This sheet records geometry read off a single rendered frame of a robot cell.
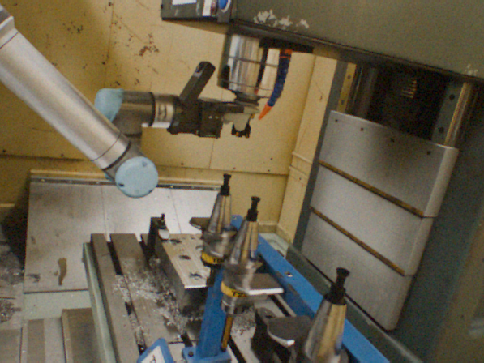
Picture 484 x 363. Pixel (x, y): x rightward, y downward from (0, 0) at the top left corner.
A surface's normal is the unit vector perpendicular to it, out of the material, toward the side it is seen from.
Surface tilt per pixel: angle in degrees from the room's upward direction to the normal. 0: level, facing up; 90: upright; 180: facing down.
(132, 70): 90
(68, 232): 24
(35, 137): 90
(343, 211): 90
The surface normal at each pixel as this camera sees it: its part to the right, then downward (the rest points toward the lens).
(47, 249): 0.34, -0.73
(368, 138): -0.89, -0.06
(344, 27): 0.41, 0.33
